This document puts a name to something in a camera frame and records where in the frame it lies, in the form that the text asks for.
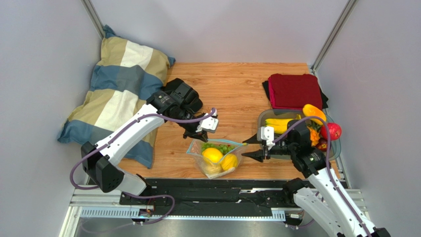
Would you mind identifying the yellow pear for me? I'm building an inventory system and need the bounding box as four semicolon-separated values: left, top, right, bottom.
220;154;239;171

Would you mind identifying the green grape bunch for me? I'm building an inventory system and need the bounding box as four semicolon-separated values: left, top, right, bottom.
201;143;237;155

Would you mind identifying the yellow lemon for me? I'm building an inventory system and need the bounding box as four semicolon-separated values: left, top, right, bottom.
202;148;224;164

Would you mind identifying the clear zip top bag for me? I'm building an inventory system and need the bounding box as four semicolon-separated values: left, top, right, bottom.
186;139;247;179

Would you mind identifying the beige bumpy fruit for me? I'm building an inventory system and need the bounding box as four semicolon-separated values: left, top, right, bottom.
202;163;223;175

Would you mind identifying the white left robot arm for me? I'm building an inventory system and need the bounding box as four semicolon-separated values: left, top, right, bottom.
79;79;218;195

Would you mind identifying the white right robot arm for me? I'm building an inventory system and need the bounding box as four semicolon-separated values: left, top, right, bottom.
242;117;390;237

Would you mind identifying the grey fruit tray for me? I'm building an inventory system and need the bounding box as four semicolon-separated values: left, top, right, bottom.
257;109;341;161

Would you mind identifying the black baseball cap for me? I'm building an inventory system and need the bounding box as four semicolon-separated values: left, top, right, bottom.
161;78;203;114

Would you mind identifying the orange pineapple toy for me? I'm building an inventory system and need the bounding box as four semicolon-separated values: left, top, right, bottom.
307;120;322;147

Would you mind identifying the dark purple plum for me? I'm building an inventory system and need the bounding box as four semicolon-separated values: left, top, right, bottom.
316;138;329;152

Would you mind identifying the orange yellow mango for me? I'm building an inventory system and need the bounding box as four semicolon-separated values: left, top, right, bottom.
302;104;327;122

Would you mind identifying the red apple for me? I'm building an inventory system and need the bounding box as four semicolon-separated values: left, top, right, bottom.
320;122;342;141

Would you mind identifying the folded red cloth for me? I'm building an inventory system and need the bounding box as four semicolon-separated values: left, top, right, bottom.
262;74;329;110

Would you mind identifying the striped blue beige pillow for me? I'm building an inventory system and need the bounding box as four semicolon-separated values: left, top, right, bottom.
57;25;176;169

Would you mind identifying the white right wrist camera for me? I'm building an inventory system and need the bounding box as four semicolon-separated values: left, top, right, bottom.
256;126;275;150

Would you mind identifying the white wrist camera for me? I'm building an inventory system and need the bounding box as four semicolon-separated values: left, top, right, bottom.
256;126;275;150
196;115;219;133

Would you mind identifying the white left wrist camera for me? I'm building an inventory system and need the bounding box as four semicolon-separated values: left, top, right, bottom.
196;115;219;133

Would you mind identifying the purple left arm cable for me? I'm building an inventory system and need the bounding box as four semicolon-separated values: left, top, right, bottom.
69;107;218;226

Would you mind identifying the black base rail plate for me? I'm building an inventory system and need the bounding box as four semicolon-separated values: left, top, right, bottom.
120;178;294;217

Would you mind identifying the right aluminium frame post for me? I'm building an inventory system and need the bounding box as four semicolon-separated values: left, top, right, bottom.
309;0;359;75

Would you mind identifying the aluminium frame post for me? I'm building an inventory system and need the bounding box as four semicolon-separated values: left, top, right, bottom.
309;0;359;75
81;0;105;39

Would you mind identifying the left aluminium frame post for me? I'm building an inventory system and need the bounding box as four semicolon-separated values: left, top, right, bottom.
81;0;105;39

